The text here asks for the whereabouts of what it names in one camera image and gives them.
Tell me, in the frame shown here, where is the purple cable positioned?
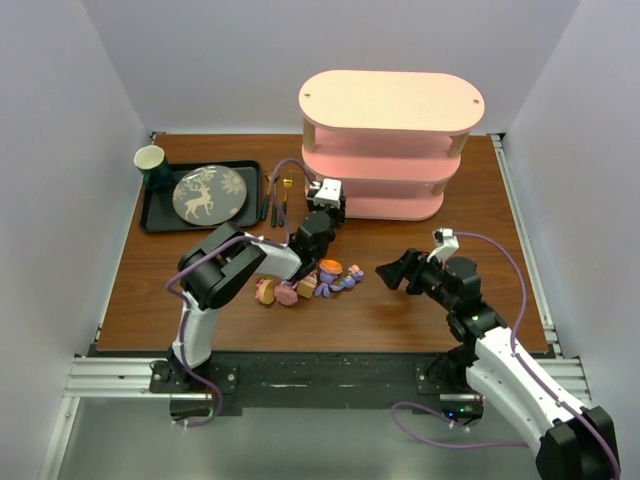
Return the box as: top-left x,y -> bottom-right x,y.
390,231 -> 621,480
165,158 -> 317,429

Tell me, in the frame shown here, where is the pink three-tier shelf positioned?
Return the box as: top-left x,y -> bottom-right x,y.
298,70 -> 485,221

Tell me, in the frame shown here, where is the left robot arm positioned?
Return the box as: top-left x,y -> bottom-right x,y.
166,180 -> 346,391

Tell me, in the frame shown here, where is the strawberry cake toy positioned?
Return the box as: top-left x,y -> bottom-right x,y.
296,271 -> 318,299

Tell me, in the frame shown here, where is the grey deer plate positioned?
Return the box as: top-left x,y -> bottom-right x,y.
172,165 -> 248,227

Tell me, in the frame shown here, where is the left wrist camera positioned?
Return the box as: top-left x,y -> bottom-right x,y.
309,178 -> 343,208

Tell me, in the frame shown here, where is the black rectangular tray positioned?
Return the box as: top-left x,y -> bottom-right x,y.
139,159 -> 262,233

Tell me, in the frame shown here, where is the gold knife green handle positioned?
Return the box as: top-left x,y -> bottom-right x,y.
270,182 -> 278,228

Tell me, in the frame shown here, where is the aluminium frame rail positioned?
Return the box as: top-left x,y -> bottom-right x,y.
38,357 -> 179,479

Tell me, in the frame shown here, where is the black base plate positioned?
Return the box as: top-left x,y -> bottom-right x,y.
149,351 -> 484,421

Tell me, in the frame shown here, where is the pink bunny toy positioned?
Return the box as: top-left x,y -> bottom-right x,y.
273,281 -> 299,307

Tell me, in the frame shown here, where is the pink donut toy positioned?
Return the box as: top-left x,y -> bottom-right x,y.
255,277 -> 276,306

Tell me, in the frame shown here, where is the gold fork green handle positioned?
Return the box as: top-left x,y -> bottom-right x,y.
278,171 -> 294,227

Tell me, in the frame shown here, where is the purple bear toy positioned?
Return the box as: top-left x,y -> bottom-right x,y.
333,264 -> 364,292

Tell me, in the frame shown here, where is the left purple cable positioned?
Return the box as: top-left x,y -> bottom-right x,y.
165,158 -> 317,429

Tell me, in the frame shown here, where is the purple octopus orange hat toy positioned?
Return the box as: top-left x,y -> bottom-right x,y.
314,259 -> 343,298

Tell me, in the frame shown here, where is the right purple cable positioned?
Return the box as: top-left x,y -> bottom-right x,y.
390,231 -> 621,480

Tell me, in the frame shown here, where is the gold spoon green handle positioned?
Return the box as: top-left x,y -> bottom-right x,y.
260,171 -> 277,220

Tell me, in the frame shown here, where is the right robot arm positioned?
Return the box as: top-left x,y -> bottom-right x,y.
376,249 -> 620,479

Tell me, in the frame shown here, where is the dark green cup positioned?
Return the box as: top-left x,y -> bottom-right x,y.
133,145 -> 173,190

